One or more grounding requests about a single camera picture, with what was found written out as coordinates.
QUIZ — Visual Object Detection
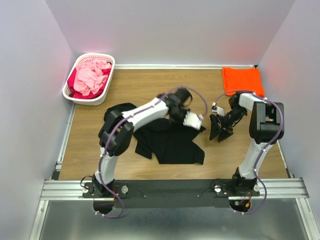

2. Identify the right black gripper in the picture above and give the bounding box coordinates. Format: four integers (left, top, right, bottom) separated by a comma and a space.
208, 107, 247, 143

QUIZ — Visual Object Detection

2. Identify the black t shirt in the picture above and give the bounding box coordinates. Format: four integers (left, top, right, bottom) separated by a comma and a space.
103, 102, 205, 165

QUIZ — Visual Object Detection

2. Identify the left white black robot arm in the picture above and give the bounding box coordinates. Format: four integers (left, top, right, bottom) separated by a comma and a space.
92, 88, 193, 198

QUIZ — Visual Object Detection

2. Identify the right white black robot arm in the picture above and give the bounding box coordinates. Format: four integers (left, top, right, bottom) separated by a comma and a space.
209, 90, 285, 197

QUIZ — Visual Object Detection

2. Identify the folded orange t shirt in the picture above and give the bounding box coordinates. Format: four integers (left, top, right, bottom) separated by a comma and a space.
222, 67, 265, 97

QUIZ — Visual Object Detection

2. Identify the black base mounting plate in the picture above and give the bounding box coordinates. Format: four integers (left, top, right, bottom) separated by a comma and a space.
81, 178, 260, 209

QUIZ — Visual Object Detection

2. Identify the white plastic laundry basket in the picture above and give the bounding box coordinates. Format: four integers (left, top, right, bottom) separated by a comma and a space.
62, 53, 115, 106

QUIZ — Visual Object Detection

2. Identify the light pink t shirt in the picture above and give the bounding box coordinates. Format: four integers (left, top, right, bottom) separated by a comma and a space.
73, 58, 113, 98

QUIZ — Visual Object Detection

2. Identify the magenta t shirt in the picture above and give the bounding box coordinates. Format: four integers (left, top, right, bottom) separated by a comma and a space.
67, 67, 111, 100

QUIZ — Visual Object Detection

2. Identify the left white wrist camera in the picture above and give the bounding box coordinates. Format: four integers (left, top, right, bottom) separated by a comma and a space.
182, 111, 204, 130

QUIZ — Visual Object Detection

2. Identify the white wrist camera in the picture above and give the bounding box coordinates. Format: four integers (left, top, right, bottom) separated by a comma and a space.
182, 111, 204, 130
211, 102, 225, 117

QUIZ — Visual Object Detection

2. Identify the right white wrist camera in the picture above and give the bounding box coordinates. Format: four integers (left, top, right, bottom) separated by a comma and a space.
211, 102, 225, 117

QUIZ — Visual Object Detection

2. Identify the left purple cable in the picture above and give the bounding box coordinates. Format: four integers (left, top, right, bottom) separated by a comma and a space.
96, 86, 210, 219

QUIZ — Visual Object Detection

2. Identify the purple cable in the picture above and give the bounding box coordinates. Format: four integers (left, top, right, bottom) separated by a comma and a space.
96, 86, 210, 219
213, 89, 285, 215

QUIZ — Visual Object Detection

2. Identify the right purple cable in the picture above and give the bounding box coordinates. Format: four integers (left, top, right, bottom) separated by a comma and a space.
213, 89, 285, 215

